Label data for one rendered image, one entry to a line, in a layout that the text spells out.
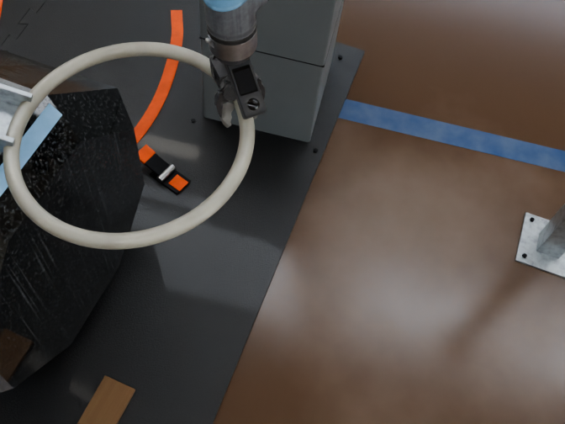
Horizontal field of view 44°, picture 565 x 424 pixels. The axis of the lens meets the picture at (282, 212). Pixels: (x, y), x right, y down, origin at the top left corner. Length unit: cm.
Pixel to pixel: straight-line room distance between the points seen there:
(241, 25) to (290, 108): 118
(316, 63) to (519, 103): 98
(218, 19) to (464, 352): 143
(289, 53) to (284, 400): 105
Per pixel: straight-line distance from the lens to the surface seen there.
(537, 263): 250
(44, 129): 161
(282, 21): 210
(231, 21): 123
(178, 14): 290
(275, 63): 224
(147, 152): 243
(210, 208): 127
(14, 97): 150
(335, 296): 226
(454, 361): 228
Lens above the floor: 207
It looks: 61 degrees down
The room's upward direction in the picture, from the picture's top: 9 degrees clockwise
